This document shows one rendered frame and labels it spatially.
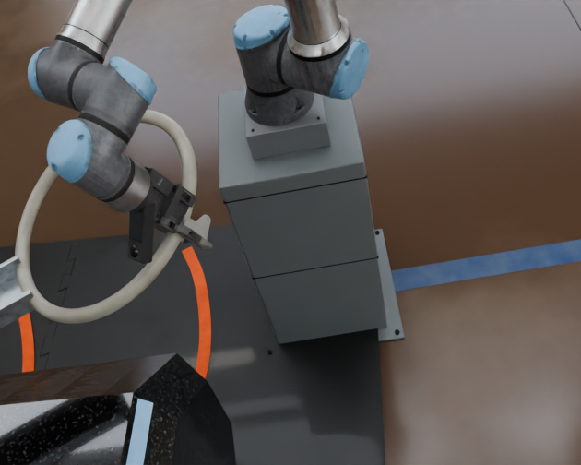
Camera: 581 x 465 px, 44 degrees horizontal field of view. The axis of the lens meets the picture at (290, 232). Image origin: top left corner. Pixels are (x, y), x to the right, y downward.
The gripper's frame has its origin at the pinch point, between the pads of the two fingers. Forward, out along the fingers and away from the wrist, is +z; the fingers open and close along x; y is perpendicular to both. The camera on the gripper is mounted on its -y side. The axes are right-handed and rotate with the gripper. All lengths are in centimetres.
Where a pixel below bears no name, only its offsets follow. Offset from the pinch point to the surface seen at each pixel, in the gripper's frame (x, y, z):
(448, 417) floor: -13, -6, 125
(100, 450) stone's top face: 17, -46, 17
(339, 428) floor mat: 15, -23, 112
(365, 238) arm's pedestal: 11, 32, 76
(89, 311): 10.7, -20.0, -7.6
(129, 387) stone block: 23.3, -32.5, 24.1
